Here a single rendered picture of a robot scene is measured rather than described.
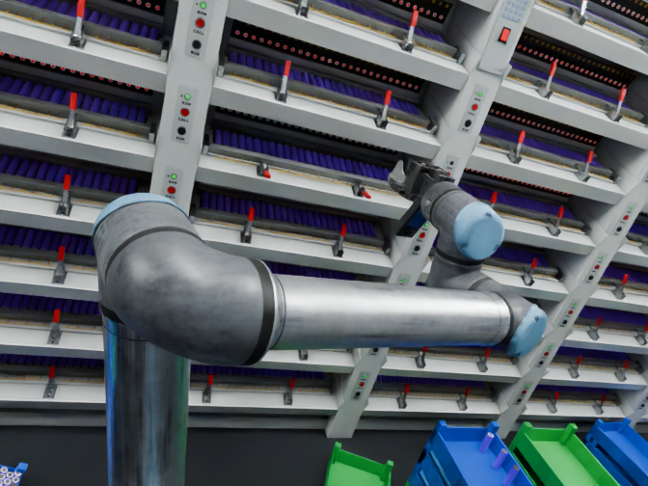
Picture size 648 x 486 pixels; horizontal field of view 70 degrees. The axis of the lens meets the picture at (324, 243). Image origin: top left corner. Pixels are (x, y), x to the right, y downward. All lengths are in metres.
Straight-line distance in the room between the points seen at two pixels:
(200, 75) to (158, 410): 0.71
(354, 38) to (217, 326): 0.85
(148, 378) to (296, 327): 0.22
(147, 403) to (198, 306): 0.25
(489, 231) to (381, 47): 0.54
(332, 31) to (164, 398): 0.84
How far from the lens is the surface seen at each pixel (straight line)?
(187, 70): 1.11
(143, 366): 0.63
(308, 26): 1.13
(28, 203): 1.27
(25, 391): 1.58
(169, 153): 1.15
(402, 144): 1.26
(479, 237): 0.85
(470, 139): 1.34
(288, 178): 1.21
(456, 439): 1.50
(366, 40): 1.17
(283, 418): 1.72
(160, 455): 0.74
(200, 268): 0.46
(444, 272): 0.89
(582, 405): 2.43
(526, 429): 1.60
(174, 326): 0.46
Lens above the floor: 1.22
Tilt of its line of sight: 22 degrees down
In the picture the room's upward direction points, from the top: 18 degrees clockwise
